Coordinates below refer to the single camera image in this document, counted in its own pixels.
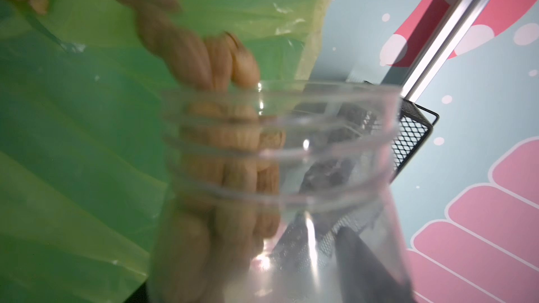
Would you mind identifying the black mesh wall basket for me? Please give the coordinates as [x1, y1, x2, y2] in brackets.
[280, 100, 439, 264]

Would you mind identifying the green bag trash bin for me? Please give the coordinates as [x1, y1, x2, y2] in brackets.
[1, 0, 331, 302]

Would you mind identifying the peanut jar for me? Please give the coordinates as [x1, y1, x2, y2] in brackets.
[96, 0, 415, 303]

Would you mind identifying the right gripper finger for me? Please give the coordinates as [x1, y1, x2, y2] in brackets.
[335, 227, 415, 303]

